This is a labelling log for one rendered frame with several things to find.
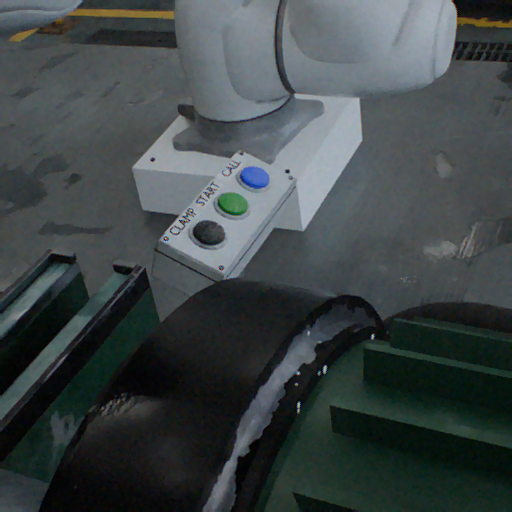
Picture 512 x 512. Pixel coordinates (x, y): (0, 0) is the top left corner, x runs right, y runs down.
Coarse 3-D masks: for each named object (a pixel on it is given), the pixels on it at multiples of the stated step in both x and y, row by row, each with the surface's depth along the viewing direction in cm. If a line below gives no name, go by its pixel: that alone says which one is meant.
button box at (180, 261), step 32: (256, 160) 90; (224, 192) 85; (256, 192) 86; (288, 192) 88; (192, 224) 81; (224, 224) 82; (256, 224) 83; (160, 256) 80; (192, 256) 78; (224, 256) 79; (192, 288) 80
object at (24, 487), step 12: (0, 468) 55; (0, 480) 50; (12, 480) 51; (24, 480) 51; (36, 480) 54; (0, 492) 48; (12, 492) 49; (24, 492) 49; (36, 492) 49; (0, 504) 47; (12, 504) 47; (24, 504) 47; (36, 504) 47
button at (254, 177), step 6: (246, 168) 87; (252, 168) 87; (258, 168) 88; (246, 174) 87; (252, 174) 87; (258, 174) 87; (264, 174) 87; (246, 180) 86; (252, 180) 86; (258, 180) 86; (264, 180) 87; (252, 186) 86; (258, 186) 86; (264, 186) 86
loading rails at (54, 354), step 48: (48, 288) 103; (144, 288) 102; (0, 336) 97; (48, 336) 104; (96, 336) 95; (144, 336) 104; (0, 384) 97; (48, 384) 89; (96, 384) 96; (0, 432) 83; (48, 432) 90; (48, 480) 91
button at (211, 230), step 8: (200, 224) 80; (208, 224) 80; (216, 224) 81; (200, 232) 79; (208, 232) 80; (216, 232) 80; (224, 232) 80; (200, 240) 79; (208, 240) 79; (216, 240) 79
